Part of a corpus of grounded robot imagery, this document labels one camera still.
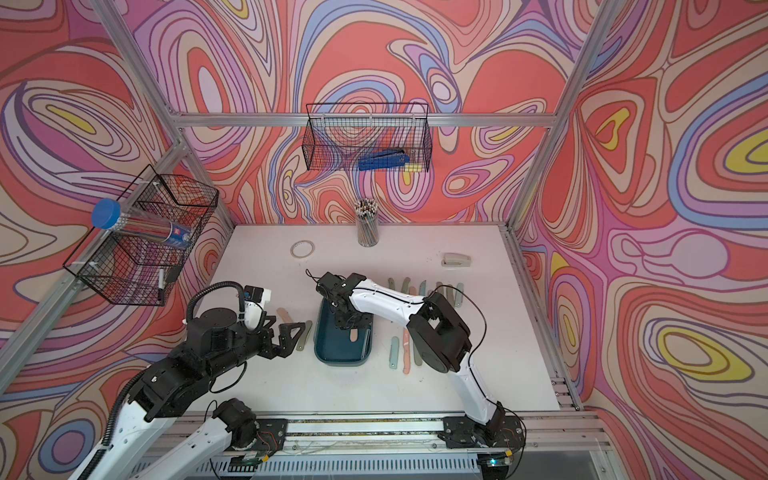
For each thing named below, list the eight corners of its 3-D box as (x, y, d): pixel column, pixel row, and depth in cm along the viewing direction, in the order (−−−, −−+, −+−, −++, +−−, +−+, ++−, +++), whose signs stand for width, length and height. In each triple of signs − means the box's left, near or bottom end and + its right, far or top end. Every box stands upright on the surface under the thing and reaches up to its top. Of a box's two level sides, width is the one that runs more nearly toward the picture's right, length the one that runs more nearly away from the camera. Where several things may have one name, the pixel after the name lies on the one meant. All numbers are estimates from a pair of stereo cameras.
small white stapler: (441, 266, 109) (443, 260, 106) (440, 259, 111) (442, 253, 108) (469, 266, 109) (471, 260, 106) (468, 259, 111) (470, 253, 108)
